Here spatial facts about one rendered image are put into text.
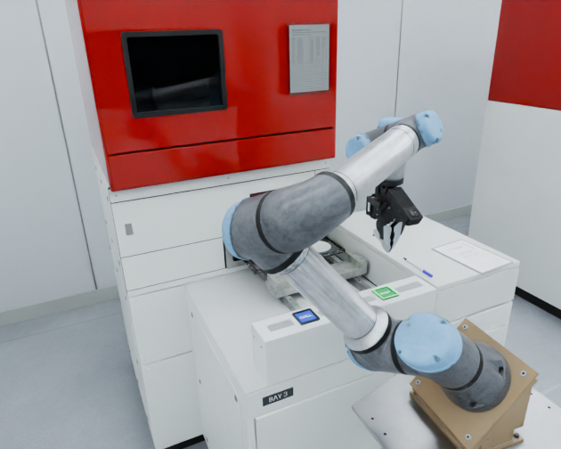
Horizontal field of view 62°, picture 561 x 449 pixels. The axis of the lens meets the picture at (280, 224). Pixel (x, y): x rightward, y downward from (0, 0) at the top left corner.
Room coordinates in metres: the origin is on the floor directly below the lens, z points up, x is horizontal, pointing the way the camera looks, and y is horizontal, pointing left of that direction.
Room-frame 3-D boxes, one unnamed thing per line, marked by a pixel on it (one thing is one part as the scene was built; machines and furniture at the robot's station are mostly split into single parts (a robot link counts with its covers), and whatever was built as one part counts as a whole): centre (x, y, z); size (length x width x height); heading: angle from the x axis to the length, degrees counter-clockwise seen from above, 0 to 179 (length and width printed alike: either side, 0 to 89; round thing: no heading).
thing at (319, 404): (1.40, -0.21, 0.41); 0.97 x 0.64 x 0.82; 114
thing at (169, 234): (1.58, 0.18, 1.02); 0.82 x 0.03 x 0.40; 114
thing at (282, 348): (1.10, -0.18, 0.89); 0.55 x 0.09 x 0.14; 114
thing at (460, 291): (1.53, -0.48, 0.89); 0.62 x 0.35 x 0.14; 24
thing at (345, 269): (1.43, -0.12, 0.87); 0.36 x 0.08 x 0.03; 114
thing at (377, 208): (1.17, -0.29, 1.25); 0.09 x 0.08 x 0.12; 24
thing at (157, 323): (1.89, 0.32, 0.41); 0.82 x 0.71 x 0.82; 114
